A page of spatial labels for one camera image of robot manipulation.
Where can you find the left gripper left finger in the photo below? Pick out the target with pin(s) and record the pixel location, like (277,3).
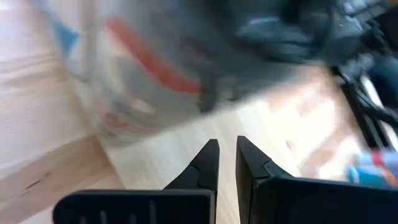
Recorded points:
(199,174)

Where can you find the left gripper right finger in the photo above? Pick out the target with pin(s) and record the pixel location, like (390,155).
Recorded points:
(280,202)

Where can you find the black-topped beverage can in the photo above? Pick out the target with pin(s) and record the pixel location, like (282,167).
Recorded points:
(373,171)

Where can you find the black table rail frame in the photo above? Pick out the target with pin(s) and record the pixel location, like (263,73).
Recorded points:
(363,112)

